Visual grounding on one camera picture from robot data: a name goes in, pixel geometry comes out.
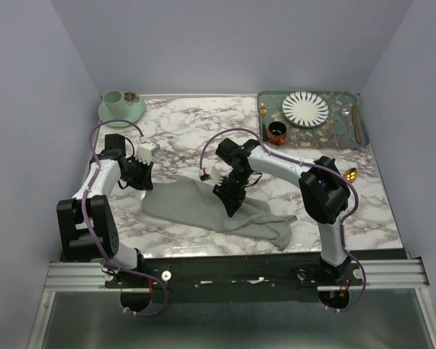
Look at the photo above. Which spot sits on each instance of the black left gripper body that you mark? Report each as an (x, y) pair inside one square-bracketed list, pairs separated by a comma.
[(136, 174)]

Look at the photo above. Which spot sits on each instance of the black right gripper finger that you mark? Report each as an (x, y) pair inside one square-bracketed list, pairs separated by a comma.
[(232, 206), (222, 196)]

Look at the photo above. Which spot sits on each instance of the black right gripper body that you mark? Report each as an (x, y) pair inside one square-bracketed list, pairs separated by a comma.
[(234, 184)]

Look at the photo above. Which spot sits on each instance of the grey woven cloth napkin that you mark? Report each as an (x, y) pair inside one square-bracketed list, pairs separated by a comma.
[(191, 202)]

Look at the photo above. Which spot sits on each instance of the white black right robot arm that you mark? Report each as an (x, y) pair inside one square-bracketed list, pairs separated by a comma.
[(324, 194)]

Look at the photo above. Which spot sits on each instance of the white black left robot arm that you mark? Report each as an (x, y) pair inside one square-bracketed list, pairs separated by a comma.
[(87, 227)]

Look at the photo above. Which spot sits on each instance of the mint green floral plate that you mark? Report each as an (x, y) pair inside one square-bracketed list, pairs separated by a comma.
[(135, 107)]

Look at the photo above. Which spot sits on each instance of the red black tea cup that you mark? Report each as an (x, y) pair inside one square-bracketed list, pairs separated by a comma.
[(276, 133)]

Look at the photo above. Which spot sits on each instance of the mint green cup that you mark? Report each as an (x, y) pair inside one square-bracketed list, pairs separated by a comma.
[(115, 103)]

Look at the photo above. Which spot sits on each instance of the white blue striped plate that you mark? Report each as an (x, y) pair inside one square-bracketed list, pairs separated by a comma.
[(305, 109)]

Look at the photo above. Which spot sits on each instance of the gold spoon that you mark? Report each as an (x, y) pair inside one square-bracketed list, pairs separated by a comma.
[(351, 174)]

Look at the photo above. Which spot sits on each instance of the teal floral serving tray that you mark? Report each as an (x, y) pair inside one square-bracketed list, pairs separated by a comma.
[(331, 134)]

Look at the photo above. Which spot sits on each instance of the silver spoon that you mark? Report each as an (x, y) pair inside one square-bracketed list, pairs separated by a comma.
[(344, 112)]

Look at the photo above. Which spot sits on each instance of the brown wooden knife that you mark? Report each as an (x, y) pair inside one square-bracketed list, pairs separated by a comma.
[(356, 124)]

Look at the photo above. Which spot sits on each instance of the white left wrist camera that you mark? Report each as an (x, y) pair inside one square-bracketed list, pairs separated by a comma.
[(146, 151)]

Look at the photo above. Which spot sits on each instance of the black metal base frame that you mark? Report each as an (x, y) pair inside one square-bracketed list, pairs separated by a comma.
[(247, 278)]

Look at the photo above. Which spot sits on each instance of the gold fork green handle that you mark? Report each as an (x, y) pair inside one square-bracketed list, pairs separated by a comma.
[(262, 114)]

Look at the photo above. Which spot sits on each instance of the aluminium extrusion rail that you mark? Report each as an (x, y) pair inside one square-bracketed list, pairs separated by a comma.
[(88, 277)]

